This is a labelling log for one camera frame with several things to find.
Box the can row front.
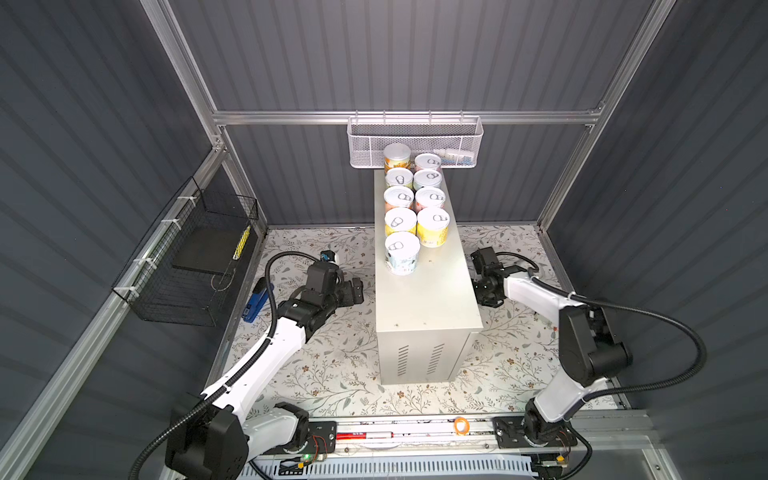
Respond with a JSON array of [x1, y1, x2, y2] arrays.
[[383, 186, 415, 211]]

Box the green labelled can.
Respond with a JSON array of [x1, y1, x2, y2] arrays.
[[385, 167, 414, 189]]

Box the pink labelled can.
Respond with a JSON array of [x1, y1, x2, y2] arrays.
[[413, 153, 442, 172]]

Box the yellow orange labelled can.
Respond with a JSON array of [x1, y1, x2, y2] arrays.
[[383, 142, 412, 171]]

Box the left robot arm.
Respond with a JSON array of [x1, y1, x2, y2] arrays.
[[128, 250, 364, 479]]

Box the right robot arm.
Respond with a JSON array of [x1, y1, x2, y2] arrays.
[[470, 247, 708, 446]]

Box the white metal cabinet counter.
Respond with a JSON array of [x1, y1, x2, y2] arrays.
[[374, 170, 483, 385]]

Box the blue stapler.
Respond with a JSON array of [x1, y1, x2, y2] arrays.
[[241, 277, 274, 323]]

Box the yellow strip in basket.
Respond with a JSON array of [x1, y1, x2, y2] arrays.
[[232, 226, 251, 261]]

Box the tubes in white basket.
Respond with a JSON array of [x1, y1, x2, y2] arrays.
[[435, 148, 475, 167]]

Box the red white marker pen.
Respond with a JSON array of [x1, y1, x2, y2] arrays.
[[336, 431, 411, 441]]

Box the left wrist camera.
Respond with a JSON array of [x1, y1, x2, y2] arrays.
[[320, 250, 339, 264]]

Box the white wire mesh basket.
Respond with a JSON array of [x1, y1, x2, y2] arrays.
[[346, 113, 484, 169]]

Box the black wire basket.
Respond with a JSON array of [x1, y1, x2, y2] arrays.
[[113, 181, 260, 327]]

